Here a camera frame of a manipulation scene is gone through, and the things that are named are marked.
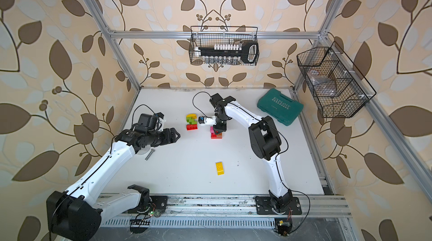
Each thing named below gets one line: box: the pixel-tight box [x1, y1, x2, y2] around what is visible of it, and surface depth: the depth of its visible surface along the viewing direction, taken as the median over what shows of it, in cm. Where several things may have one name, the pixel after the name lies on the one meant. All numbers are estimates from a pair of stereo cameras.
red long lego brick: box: [186, 123, 198, 131], surface depth 101 cm
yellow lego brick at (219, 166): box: [215, 162, 225, 176], surface depth 86 cm
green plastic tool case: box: [257, 87, 304, 127], surface depth 107 cm
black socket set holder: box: [198, 40, 260, 65], surface depth 84 cm
